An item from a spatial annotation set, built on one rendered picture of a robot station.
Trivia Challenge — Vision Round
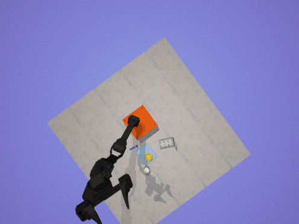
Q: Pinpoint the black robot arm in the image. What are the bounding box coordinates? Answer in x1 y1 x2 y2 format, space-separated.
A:
82 115 140 201

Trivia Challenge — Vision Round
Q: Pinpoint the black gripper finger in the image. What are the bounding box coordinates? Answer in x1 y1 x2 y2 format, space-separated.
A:
83 204 102 224
120 181 130 209

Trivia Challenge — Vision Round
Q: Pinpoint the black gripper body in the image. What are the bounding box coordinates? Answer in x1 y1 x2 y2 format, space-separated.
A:
75 173 133 222

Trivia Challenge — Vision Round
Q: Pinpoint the yellow plate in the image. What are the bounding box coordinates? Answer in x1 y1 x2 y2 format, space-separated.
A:
144 153 153 161

